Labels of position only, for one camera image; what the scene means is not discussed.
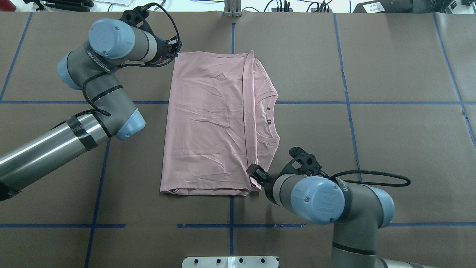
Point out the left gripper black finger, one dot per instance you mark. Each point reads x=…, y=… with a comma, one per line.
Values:
x=174, y=47

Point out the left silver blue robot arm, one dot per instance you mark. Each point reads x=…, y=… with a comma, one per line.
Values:
x=91, y=68

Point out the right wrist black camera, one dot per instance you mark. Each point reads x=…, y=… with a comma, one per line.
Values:
x=303, y=163

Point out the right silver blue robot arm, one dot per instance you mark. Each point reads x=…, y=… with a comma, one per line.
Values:
x=357, y=212

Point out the black folded tripod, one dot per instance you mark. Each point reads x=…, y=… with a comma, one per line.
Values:
x=68, y=5

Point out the wrist black camera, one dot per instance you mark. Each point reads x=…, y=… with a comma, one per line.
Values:
x=137, y=18
x=303, y=163

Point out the aluminium frame post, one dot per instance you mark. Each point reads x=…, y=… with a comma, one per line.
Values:
x=232, y=8

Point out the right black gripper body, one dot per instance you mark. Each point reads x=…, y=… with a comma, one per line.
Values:
x=268, y=181

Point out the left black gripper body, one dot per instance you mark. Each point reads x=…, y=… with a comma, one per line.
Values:
x=162, y=48

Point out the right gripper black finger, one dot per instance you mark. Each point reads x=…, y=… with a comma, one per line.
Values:
x=258, y=174

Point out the pink Snoopy t-shirt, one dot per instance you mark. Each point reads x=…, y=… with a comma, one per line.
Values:
x=220, y=121

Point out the black box with label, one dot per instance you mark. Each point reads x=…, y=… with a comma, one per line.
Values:
x=384, y=6

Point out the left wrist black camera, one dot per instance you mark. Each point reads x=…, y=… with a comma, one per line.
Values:
x=137, y=18

